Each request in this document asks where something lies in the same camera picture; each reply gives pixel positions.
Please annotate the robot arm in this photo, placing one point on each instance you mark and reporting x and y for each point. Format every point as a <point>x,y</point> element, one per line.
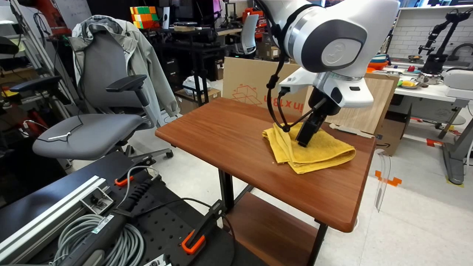
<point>332,33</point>

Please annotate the flat cardboard box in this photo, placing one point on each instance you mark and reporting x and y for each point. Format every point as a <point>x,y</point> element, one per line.
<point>247,79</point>

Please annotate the grey jacket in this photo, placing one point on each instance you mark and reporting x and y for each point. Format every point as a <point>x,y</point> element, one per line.
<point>147,62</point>

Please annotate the black clamp with orange pad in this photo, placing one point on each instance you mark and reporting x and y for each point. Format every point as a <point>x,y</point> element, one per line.
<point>201,229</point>
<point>129,173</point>

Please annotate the grey office chair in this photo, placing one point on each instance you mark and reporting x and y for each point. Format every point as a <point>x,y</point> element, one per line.
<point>92,133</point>

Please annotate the yellow towel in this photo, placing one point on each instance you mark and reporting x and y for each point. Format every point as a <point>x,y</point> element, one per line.
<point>317,153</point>

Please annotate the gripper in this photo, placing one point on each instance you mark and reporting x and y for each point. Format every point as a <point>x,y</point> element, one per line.
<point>322,105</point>

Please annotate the aluminium rail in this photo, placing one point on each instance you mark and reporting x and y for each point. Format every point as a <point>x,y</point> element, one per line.
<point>55,210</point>

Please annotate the red apple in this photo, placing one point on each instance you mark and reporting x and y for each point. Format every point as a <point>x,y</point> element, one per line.
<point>411,68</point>

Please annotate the bowl with yellow food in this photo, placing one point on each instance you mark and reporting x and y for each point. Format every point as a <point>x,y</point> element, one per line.
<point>408,84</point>

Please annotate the silver pot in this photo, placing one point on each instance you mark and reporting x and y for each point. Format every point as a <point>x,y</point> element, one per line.
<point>429,78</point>

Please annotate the stack of coloured bowls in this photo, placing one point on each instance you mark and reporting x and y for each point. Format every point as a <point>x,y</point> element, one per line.
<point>377,62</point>

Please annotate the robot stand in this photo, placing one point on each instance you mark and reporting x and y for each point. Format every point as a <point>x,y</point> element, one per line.
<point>173,229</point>

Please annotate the white appliance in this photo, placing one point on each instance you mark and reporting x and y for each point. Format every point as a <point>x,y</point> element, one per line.
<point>458,83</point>

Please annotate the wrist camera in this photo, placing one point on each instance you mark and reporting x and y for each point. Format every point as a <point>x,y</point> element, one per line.
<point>295,80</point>

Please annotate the brown cardboard box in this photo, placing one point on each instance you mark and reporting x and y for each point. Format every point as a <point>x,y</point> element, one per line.
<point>391,135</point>

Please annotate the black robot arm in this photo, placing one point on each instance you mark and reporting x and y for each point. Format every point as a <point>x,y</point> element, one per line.
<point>438,48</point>

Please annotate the colourful cube puzzle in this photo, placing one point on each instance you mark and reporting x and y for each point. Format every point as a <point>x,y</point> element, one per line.
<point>145,17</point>

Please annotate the clear plastic panel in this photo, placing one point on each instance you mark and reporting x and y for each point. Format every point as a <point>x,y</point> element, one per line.
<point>382,177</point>

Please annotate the white desk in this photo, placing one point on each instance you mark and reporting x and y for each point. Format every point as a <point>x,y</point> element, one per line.
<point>454,147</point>

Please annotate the white office chair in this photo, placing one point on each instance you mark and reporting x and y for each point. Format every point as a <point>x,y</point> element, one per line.
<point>248,35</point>

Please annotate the white flat scrap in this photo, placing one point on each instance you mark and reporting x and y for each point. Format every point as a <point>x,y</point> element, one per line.
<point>351,130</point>

